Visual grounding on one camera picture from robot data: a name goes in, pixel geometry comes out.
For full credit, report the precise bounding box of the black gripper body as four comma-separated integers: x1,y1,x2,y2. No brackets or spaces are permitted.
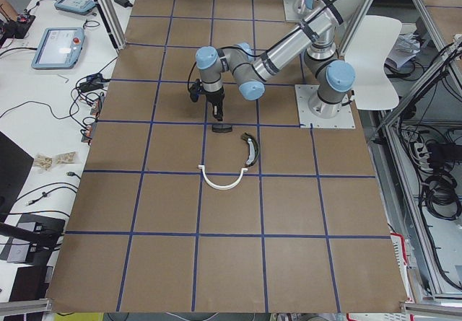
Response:
206,90,225,121

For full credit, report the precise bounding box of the dark grey brake pad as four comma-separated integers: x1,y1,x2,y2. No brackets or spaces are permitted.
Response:
212,123,233,133

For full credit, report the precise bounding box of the green curved brake shoe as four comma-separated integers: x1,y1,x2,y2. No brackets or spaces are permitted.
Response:
241,133,260,167

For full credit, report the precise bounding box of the black power adapter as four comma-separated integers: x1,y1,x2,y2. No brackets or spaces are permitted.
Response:
114,0,133,8

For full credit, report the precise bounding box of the far blue teach pendant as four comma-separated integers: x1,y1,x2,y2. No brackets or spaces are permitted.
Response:
54,0,95,15

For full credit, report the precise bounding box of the blue teach pendant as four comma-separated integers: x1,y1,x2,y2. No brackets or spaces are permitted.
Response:
54,0,95,15
31,27,85,69

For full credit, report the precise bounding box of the near blue teach pendant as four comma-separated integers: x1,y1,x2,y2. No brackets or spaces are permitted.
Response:
31,27,85,69

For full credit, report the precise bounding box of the white plastic chair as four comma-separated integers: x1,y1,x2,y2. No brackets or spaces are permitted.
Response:
344,15,402,110

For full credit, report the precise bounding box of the black electronics board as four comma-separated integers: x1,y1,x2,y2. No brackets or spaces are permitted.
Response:
1,14,35,39

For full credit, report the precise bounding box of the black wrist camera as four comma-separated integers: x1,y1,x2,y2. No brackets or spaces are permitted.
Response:
188,79,204,103

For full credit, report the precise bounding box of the white curved plastic bracket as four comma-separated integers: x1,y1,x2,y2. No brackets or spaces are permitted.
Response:
197,164,248,191

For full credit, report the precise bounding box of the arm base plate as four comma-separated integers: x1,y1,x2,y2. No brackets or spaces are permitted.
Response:
295,84,356,129
282,0,305,22

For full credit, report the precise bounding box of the aluminium frame post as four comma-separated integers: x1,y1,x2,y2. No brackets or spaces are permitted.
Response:
93,0,126,50

